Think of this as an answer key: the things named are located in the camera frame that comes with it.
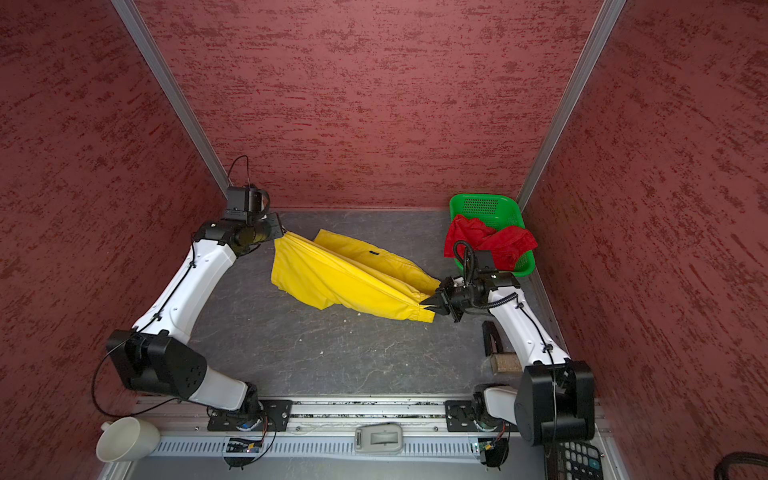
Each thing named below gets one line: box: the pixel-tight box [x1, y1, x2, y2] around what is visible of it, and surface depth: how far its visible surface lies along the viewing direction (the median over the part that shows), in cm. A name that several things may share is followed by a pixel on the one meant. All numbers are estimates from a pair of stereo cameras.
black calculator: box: [560, 440, 603, 480], surface depth 68 cm
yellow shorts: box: [271, 230, 441, 322], surface depth 90 cm
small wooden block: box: [490, 352, 523, 374], surface depth 81 cm
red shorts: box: [444, 214, 538, 272], surface depth 101 cm
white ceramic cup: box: [96, 417, 161, 463], surface depth 66 cm
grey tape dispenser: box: [354, 423, 403, 454], surface depth 70 cm
